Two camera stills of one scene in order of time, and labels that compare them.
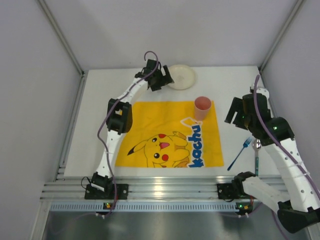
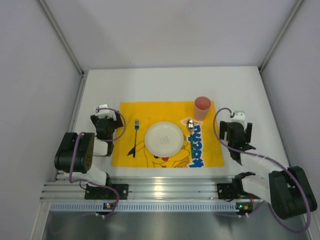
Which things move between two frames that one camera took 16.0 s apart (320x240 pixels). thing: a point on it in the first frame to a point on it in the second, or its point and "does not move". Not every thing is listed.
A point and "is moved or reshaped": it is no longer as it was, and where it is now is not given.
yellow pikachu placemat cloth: x=169 y=134 does not move
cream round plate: x=184 y=77 to x=164 y=139
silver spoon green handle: x=256 y=145 to x=190 y=124
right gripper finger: x=239 y=121 to x=248 y=146
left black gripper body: x=160 y=80 to x=106 y=120
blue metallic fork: x=245 y=144 is moved or reshaped
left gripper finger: x=167 y=72 to x=100 y=151
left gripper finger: x=167 y=80 to x=110 y=148
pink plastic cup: x=202 y=105 does not move
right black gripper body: x=238 y=114 to x=236 y=127
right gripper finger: x=236 y=104 to x=235 y=156
